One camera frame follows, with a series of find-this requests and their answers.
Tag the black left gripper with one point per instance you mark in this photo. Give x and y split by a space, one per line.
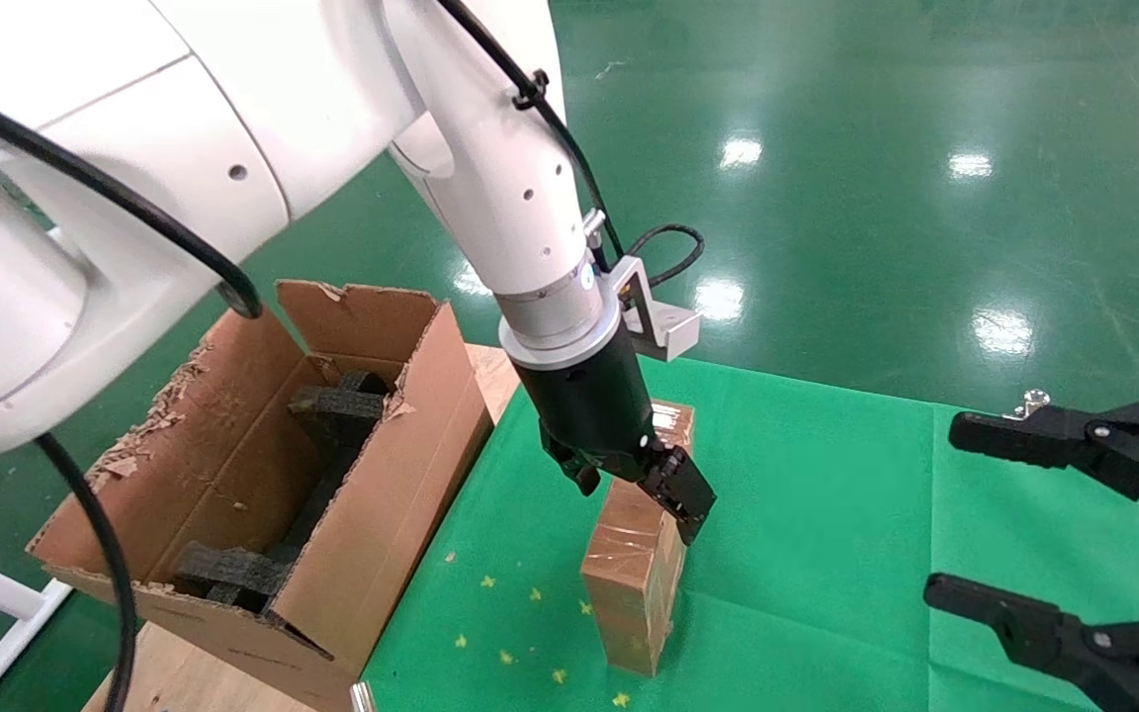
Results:
589 405

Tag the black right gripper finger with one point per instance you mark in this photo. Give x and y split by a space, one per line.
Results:
1024 623
1074 440

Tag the small taped cardboard box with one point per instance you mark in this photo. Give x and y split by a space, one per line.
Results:
629 593

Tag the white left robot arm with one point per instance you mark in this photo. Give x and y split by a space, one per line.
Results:
134 148

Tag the large open cardboard carton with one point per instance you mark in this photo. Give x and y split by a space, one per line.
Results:
372 554

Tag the silver cloth clip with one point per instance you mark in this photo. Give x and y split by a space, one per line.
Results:
1029 403
363 697

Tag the green table cloth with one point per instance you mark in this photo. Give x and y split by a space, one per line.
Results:
827 514

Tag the black foam insert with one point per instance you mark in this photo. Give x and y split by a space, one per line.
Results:
332 415

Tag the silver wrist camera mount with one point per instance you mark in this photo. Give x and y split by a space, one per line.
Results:
668 331

